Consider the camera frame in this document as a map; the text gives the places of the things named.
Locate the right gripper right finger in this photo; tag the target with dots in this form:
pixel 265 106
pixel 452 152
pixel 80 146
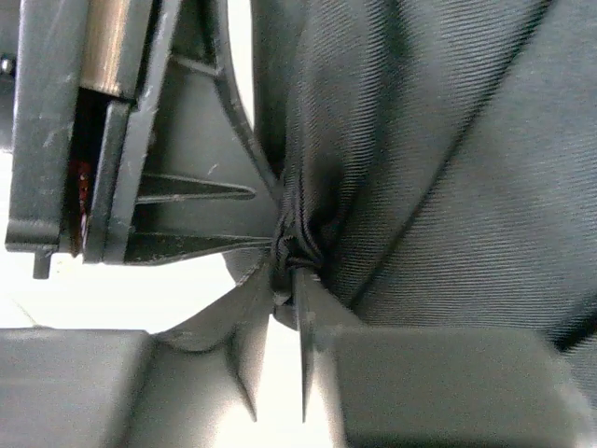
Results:
pixel 80 367

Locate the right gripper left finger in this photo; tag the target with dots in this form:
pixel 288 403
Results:
pixel 172 170

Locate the black pleated skirt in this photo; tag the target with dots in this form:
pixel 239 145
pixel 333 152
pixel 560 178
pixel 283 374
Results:
pixel 438 158

